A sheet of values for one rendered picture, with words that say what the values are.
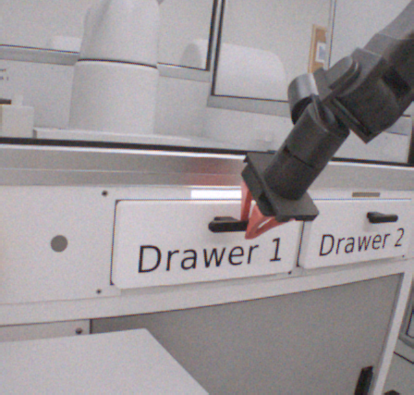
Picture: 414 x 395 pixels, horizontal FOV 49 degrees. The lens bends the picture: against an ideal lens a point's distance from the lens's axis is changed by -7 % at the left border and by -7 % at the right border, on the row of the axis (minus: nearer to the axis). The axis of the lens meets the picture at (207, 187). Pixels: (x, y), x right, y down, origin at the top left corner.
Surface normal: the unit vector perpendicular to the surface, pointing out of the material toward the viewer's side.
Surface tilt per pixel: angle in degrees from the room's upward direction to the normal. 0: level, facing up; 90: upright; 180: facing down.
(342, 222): 90
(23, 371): 0
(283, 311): 90
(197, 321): 90
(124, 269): 90
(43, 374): 0
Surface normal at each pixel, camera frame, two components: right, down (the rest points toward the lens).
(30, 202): 0.51, 0.20
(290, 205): 0.41, -0.67
